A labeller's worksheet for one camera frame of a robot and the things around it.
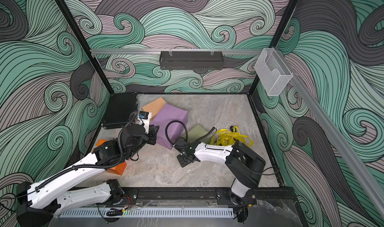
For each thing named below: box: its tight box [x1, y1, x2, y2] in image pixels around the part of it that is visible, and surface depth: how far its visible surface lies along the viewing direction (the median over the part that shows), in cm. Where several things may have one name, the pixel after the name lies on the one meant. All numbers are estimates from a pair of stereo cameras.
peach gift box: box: [141, 97, 167, 120], surface depth 108 cm
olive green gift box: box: [181, 124, 213, 143], surface depth 91 cm
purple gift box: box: [150, 103, 188, 150], surface depth 89 cm
